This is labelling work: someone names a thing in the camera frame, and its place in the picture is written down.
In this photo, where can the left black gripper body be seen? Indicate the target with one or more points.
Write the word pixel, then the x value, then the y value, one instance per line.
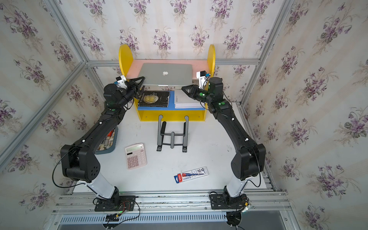
pixel 132 91

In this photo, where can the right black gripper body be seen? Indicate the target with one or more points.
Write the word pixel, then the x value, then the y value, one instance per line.
pixel 200 94

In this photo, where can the silver laptop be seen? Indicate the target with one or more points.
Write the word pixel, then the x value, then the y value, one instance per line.
pixel 166 74

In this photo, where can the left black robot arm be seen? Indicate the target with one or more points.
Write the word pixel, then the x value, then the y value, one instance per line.
pixel 79 162

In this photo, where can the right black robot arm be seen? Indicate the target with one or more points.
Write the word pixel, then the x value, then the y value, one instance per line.
pixel 249 159

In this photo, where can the grey laptop stand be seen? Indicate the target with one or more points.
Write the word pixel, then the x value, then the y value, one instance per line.
pixel 162 134

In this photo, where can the yellow pink shelf unit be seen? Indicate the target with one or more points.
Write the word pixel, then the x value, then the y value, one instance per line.
pixel 130 68

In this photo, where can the black book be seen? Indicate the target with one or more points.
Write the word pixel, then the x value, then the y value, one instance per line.
pixel 154 99

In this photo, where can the teal tray of stationery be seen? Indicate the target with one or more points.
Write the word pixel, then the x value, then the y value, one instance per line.
pixel 109 143

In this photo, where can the pink calculator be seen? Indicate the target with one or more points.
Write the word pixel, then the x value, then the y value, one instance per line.
pixel 135 156

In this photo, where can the blue red packaged tool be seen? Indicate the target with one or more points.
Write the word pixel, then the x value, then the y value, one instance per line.
pixel 191 175

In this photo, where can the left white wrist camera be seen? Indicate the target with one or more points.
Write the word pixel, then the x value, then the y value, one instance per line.
pixel 121 82

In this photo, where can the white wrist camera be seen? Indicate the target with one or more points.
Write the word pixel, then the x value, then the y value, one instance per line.
pixel 121 82
pixel 202 76

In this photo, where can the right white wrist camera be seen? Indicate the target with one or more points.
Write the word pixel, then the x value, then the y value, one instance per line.
pixel 202 76

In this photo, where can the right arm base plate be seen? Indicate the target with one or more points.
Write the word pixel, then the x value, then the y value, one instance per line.
pixel 224 201

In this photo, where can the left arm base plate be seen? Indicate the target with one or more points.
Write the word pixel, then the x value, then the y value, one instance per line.
pixel 123 203

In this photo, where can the aluminium front rail frame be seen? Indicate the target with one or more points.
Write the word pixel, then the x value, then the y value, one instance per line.
pixel 267 210

